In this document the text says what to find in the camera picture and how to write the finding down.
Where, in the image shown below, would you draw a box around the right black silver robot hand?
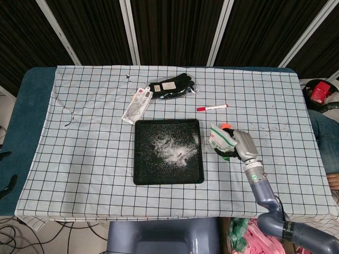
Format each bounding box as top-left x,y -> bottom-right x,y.
214,127 -> 259,161

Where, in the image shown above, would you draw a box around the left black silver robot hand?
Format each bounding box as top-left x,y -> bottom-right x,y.
0,151 -> 18,198

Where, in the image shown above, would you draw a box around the white green-striped snack bag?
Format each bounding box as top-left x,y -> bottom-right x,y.
208,123 -> 237,161

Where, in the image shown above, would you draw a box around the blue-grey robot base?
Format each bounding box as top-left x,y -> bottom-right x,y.
105,217 -> 221,254

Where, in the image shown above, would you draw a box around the white powder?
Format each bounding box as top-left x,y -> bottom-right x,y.
148,132 -> 199,167

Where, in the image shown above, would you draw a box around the black rectangular tray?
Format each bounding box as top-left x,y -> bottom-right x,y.
133,119 -> 206,186

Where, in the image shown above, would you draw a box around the red white marker pen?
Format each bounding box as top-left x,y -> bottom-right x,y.
196,104 -> 229,112

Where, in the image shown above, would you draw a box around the person leg in jeans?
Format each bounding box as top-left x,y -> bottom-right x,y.
308,108 -> 339,191

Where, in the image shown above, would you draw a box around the red black object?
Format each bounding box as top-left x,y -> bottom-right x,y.
301,78 -> 339,110

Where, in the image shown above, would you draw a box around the light blue checked tablecloth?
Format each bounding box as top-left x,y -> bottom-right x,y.
14,65 -> 336,231

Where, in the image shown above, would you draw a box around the red cardboard box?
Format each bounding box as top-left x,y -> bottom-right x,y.
310,81 -> 332,104

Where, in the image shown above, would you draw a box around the pink cloth strips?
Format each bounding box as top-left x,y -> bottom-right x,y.
245,218 -> 286,254

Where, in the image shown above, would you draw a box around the black gloves in clear pack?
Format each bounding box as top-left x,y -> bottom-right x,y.
147,73 -> 200,101

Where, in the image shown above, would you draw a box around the brown cardboard box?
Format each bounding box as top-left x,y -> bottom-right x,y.
219,217 -> 300,254

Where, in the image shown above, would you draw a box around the black slatted partition panel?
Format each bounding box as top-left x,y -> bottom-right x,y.
131,0 -> 228,67
287,5 -> 339,80
0,0 -> 76,96
46,0 -> 133,67
214,0 -> 332,67

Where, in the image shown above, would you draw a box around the white patterned glove package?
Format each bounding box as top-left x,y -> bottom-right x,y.
121,86 -> 154,124

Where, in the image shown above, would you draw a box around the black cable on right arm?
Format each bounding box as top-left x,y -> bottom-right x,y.
274,195 -> 289,221

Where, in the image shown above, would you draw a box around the black floor cables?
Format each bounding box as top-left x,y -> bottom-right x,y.
0,219 -> 107,254

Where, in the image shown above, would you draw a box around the black corrugated hose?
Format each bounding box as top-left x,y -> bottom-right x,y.
319,102 -> 339,114

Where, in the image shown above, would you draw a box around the white partition frame bar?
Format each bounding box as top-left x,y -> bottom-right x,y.
206,0 -> 235,67
278,0 -> 339,68
40,0 -> 82,66
119,0 -> 141,66

